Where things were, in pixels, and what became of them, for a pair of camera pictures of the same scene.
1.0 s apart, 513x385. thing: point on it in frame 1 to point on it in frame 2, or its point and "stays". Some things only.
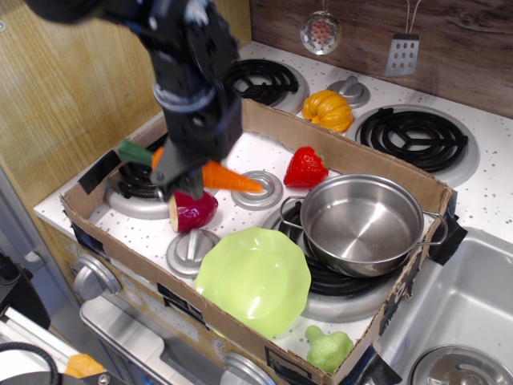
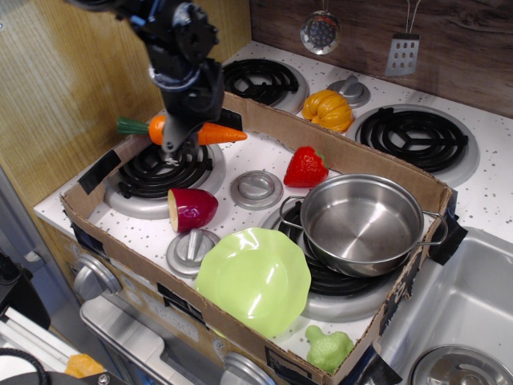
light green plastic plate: x=257 y=278 stays
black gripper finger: x=167 y=190 to x=170 y=160
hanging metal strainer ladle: x=321 y=30 stays
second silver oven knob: x=239 y=369 stays
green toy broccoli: x=326 y=350 stays
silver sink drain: x=458 y=365 stays
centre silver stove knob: x=268 y=197 stays
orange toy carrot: x=215 y=175 to x=208 y=133
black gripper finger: x=192 y=183 to x=191 y=150
